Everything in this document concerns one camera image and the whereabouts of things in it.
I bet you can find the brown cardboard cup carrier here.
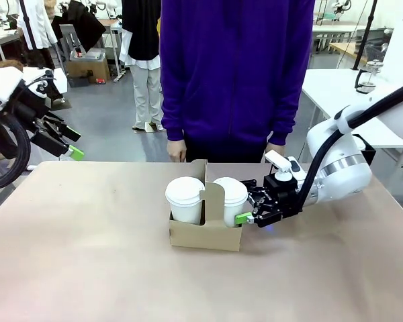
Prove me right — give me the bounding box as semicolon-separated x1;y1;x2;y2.
169;159;244;252

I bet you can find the grey wire basket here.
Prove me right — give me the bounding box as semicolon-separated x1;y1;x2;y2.
365;42;391;66

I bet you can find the person's right hand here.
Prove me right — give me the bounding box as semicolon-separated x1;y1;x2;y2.
167;139;188;164

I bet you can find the grey bin lid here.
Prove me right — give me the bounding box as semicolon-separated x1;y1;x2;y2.
69;47;107;63

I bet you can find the black hanging jacket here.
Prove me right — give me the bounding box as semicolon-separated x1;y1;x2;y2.
51;0;107;54

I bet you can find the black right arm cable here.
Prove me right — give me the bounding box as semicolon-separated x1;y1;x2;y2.
296;78;403;211

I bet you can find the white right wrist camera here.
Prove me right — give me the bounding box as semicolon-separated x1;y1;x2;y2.
264;149;306;184

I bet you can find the brown furry object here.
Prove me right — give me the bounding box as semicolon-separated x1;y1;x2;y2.
0;59;25;73

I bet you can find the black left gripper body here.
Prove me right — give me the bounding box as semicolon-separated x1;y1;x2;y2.
5;83;63;135

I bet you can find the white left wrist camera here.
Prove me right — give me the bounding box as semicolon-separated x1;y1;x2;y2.
21;66;69;102

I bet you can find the glass french press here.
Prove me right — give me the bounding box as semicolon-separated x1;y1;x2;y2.
354;59;384;95

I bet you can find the person in purple sweater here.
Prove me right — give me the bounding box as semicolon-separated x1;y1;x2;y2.
159;0;316;164

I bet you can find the white plastic cup lid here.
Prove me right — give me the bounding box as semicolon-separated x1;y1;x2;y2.
213;176;249;207
165;176;206;206

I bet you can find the white background workbench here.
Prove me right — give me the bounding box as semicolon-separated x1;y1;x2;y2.
312;21;369;56

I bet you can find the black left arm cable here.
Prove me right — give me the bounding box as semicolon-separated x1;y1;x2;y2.
0;113;32;193

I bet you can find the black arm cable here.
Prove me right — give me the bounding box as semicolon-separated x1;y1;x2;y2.
296;78;403;211
0;113;32;193

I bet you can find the person in white trousers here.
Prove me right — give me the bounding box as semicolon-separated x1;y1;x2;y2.
118;0;165;132

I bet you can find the black vertical stand pole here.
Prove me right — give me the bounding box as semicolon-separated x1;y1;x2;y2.
352;0;379;71

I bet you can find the person's right purple-sleeved forearm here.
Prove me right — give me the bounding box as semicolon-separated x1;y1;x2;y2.
160;76;189;142

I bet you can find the large white side table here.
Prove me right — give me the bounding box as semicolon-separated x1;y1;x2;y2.
300;68;403;150

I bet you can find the person's left purple-sleeved forearm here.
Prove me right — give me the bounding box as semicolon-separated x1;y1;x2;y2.
267;83;306;147

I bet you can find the person in white coat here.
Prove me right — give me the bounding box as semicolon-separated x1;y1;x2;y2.
17;0;65;103

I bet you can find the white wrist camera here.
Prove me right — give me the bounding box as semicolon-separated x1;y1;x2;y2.
264;149;306;184
21;66;69;102

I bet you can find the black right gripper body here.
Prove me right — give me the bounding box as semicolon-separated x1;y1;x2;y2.
263;173;304;219

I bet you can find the person's left hand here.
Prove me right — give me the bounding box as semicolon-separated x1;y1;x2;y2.
265;142;285;164

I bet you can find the cardboard box on floor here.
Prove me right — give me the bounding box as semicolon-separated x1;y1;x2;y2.
68;58;111;85

